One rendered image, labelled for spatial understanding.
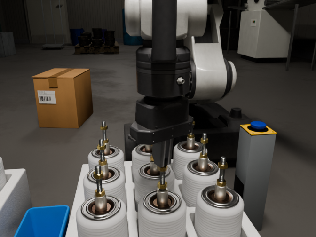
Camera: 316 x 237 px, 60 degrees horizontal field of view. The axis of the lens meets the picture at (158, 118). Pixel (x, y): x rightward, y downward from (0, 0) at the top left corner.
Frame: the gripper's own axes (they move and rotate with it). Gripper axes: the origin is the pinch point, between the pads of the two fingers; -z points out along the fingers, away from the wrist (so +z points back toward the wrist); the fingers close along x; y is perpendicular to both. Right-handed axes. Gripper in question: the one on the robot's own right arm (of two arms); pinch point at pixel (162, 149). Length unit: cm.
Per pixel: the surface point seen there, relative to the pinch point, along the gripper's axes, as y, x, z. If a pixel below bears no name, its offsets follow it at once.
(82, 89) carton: -120, -30, -16
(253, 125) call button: -3.5, -32.7, -3.8
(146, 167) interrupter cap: -12.7, -4.9, -11.2
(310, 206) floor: 4, -59, -36
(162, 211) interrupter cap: 2.7, 1.8, -11.2
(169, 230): 4.5, 1.5, -14.2
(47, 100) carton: -121, -10, -20
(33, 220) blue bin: -31.7, 19.1, -28.1
